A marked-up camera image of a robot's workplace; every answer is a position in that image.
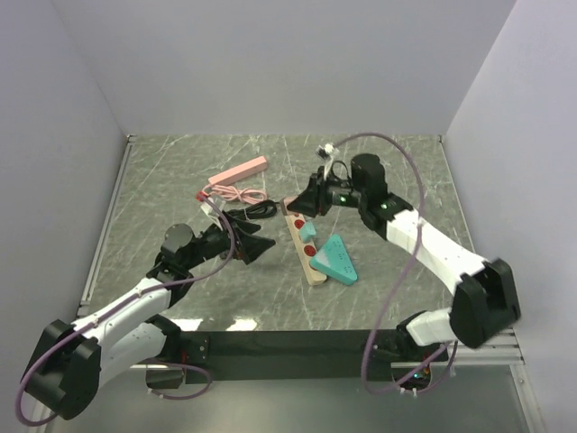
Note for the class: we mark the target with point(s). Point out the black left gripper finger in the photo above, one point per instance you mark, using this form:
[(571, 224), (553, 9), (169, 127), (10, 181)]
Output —
[(252, 247), (241, 227)]

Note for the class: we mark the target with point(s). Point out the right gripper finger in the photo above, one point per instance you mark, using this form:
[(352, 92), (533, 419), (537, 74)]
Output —
[(305, 203), (311, 192)]

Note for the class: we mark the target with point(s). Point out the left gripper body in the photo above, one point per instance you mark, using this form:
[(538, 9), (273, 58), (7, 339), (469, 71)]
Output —
[(216, 240)]

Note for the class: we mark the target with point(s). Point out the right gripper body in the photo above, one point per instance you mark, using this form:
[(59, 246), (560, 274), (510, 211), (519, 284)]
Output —
[(335, 194)]

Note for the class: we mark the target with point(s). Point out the brown pink plug adapter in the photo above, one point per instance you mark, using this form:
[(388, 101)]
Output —
[(283, 207)]

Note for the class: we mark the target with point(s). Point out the teal plug adapter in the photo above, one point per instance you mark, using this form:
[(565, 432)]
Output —
[(307, 232)]

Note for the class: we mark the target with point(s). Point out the teal triangular power strip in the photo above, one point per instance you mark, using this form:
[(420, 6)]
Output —
[(333, 260)]

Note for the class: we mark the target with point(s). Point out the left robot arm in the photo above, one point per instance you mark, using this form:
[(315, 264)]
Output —
[(71, 362)]

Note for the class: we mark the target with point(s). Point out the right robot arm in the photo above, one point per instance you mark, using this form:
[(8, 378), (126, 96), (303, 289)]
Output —
[(484, 292)]

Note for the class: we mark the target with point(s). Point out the beige red power strip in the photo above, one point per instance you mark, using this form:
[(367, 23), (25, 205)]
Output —
[(306, 251)]

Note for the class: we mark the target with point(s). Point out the pink power strip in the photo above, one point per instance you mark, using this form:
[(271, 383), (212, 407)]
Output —
[(239, 172)]

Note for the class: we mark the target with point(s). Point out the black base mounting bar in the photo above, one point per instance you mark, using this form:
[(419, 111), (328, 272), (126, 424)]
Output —
[(275, 355)]

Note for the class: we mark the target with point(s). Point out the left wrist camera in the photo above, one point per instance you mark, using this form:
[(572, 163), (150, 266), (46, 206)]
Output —
[(210, 205)]

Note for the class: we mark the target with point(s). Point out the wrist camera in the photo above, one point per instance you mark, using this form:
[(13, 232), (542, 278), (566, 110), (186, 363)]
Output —
[(210, 205), (327, 152)]

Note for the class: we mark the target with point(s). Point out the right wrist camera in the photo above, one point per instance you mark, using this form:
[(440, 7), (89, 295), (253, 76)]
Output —
[(327, 152)]

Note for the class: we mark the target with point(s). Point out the aluminium table edge rail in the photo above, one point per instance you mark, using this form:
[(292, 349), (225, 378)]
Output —
[(87, 294)]

